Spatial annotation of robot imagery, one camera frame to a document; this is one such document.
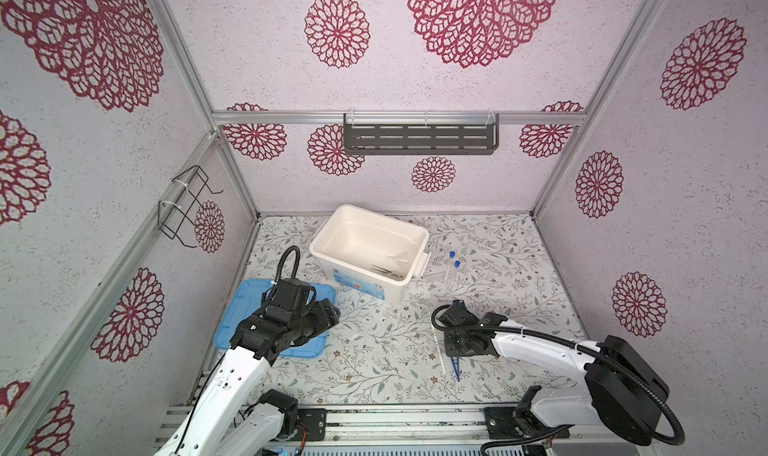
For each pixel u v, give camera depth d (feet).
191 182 2.66
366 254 3.46
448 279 3.26
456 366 2.69
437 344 2.87
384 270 3.38
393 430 2.40
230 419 1.48
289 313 1.80
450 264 3.02
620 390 1.36
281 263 1.90
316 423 2.43
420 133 3.08
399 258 3.34
